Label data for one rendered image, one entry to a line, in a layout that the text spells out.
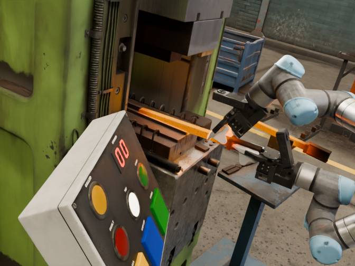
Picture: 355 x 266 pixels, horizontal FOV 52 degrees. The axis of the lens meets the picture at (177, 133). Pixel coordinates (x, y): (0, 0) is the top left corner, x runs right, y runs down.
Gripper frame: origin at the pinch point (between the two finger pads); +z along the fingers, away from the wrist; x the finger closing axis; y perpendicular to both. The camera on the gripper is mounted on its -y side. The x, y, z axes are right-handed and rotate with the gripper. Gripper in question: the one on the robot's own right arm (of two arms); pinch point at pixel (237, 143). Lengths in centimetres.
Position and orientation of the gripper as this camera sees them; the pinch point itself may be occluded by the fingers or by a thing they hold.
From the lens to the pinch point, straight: 116.0
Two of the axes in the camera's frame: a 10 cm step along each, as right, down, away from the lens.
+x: 4.9, -3.1, 8.1
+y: -1.5, 8.9, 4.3
